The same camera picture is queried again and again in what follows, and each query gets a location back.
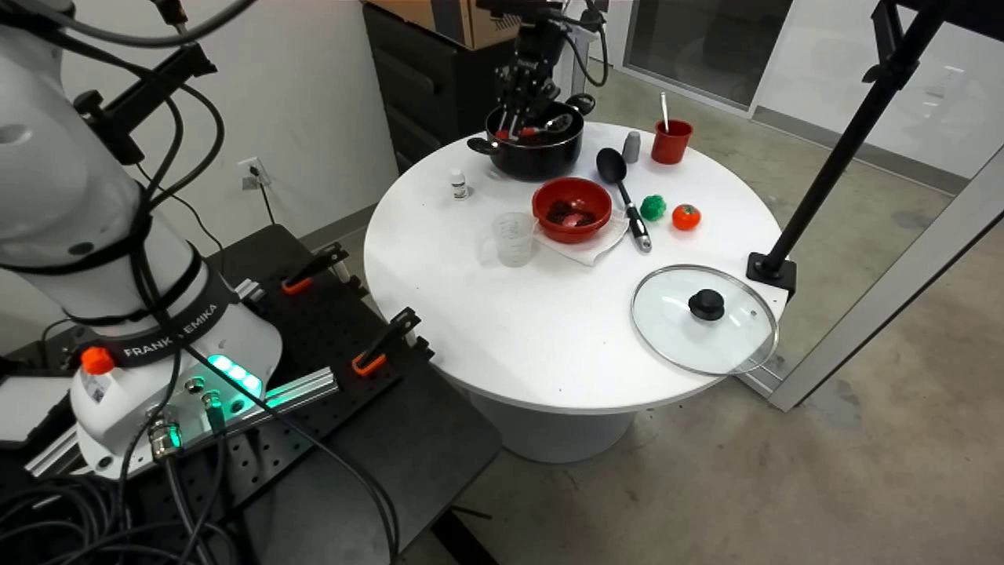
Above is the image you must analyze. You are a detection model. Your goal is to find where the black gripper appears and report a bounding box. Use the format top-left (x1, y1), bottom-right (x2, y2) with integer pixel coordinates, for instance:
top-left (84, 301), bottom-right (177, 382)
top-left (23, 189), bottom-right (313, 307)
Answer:
top-left (489, 19), bottom-right (584, 145)

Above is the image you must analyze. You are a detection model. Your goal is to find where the black cooking pot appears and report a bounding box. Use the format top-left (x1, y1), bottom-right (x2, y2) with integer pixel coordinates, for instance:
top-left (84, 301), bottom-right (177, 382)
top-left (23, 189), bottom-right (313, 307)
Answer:
top-left (465, 90), bottom-right (598, 181)

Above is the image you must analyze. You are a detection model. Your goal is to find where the red bowl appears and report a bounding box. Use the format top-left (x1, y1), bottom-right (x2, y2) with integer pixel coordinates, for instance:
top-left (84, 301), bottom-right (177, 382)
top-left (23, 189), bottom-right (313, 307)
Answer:
top-left (530, 172), bottom-right (615, 245)

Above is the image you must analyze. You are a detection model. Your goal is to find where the glass pot lid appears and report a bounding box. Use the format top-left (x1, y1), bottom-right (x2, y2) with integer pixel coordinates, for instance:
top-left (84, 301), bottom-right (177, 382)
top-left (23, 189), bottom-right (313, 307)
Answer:
top-left (627, 261), bottom-right (780, 381)

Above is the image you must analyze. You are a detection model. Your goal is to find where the black ladle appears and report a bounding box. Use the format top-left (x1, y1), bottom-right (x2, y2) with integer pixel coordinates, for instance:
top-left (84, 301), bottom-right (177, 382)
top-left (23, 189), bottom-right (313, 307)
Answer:
top-left (593, 145), bottom-right (655, 255)

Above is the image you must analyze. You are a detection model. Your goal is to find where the black cabinet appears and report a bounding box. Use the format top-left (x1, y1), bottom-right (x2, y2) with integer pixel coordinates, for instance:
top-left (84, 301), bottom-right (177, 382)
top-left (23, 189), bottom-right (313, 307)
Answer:
top-left (360, 0), bottom-right (546, 175)

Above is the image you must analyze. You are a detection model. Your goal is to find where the red mug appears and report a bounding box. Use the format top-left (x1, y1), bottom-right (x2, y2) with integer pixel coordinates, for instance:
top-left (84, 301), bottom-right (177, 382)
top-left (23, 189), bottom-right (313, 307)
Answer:
top-left (650, 117), bottom-right (697, 167)

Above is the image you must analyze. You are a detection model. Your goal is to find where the white napkin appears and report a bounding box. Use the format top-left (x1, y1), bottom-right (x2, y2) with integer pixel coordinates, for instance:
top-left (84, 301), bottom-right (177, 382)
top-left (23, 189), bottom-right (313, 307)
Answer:
top-left (516, 197), bottom-right (636, 267)

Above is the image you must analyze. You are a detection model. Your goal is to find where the black tripod stand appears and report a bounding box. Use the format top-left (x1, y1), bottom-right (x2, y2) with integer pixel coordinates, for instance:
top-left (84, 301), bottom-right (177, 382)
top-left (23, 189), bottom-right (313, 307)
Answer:
top-left (743, 0), bottom-right (951, 298)

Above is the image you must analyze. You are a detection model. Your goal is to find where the black perforated mounting table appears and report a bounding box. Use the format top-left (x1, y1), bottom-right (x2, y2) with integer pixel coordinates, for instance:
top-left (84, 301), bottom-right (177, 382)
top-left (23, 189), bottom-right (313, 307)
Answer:
top-left (0, 223), bottom-right (504, 565)

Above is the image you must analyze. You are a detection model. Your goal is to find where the orange round knob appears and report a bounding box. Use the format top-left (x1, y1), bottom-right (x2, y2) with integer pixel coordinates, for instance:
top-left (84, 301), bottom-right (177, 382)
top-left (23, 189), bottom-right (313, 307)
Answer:
top-left (79, 346), bottom-right (120, 381)

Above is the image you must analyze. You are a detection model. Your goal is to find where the black clamp with orange handle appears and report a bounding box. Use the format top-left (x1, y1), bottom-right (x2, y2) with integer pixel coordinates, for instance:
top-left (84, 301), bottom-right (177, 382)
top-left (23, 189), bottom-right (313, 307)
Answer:
top-left (349, 304), bottom-right (422, 381)
top-left (280, 245), bottom-right (352, 298)

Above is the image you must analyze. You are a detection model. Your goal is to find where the black power cord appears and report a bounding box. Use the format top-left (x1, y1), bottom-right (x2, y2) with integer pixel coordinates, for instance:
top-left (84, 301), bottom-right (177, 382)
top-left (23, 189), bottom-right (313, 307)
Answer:
top-left (253, 181), bottom-right (281, 228)

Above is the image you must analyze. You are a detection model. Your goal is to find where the white wall outlet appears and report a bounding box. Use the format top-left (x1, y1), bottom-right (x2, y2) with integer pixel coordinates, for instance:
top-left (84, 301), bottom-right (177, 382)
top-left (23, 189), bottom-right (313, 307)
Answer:
top-left (234, 154), bottom-right (271, 194)

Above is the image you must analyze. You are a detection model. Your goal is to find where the aluminium rail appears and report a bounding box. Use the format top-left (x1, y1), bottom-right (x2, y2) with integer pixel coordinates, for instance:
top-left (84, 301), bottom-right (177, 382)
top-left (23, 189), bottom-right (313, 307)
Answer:
top-left (26, 363), bottom-right (341, 481)

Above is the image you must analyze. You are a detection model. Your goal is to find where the aluminium partition frame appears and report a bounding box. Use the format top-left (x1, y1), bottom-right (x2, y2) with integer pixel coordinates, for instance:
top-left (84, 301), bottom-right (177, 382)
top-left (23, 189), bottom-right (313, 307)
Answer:
top-left (740, 145), bottom-right (1004, 415)

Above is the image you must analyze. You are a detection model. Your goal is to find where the black cable bundle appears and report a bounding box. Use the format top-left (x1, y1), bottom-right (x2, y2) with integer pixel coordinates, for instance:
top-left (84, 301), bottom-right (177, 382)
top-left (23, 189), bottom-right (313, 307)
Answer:
top-left (0, 474), bottom-right (246, 565)

